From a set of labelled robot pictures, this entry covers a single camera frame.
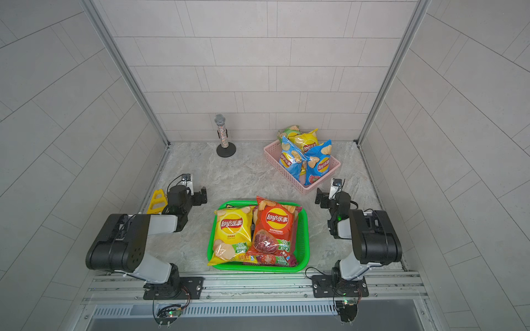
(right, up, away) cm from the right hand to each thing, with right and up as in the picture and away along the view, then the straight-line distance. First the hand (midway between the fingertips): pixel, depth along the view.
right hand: (328, 186), depth 94 cm
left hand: (-61, +1, +1) cm, 61 cm away
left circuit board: (-59, -37, -29) cm, 76 cm away
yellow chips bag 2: (-9, +21, +5) cm, 24 cm away
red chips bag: (-25, -10, -26) cm, 37 cm away
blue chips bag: (-6, +11, -4) cm, 14 cm away
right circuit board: (0, -38, -26) cm, 46 cm away
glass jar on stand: (-52, +18, +17) cm, 57 cm away
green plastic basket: (-15, -17, -22) cm, 32 cm away
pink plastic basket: (-26, +17, +14) cm, 34 cm away
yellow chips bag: (-39, -12, -23) cm, 47 cm away
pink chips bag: (-21, -20, -28) cm, 40 cm away
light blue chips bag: (-17, +13, -2) cm, 22 cm away
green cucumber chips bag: (-18, +26, +10) cm, 33 cm away
